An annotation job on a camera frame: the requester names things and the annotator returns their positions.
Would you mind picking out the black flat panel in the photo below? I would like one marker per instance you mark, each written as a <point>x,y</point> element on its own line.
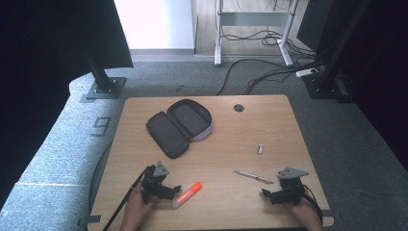
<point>312,22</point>

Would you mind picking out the silver pen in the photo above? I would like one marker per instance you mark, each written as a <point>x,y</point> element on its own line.
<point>253,176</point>

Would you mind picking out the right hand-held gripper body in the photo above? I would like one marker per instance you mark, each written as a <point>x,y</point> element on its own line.
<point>290,192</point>

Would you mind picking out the person's left hand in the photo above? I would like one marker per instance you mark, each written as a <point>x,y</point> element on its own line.
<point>134,211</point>

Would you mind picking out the white desk frame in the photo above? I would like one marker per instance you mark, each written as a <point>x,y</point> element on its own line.
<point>253,18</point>

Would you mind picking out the person's right hand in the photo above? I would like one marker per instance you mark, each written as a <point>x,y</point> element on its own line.
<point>308,216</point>

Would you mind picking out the black metal stand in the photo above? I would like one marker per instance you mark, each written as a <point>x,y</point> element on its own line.
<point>328,85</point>
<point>104,85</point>

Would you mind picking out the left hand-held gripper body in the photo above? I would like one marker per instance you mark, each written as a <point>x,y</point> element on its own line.
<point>150,187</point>

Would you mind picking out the black curtain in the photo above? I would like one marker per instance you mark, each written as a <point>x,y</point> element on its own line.
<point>381,73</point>
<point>41,80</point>

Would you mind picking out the orange highlighter pen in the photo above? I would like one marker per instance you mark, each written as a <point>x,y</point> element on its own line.
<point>187,194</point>

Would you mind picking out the black zip pencil case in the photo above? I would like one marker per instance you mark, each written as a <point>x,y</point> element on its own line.
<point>179,128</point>

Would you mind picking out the dark tape strip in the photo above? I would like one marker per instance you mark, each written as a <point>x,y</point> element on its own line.
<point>91,219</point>
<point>326,213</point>

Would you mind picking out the white power strip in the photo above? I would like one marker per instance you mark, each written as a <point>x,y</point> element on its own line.
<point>307,72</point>

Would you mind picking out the small silver metal piece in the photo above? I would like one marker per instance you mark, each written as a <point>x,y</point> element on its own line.
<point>260,148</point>

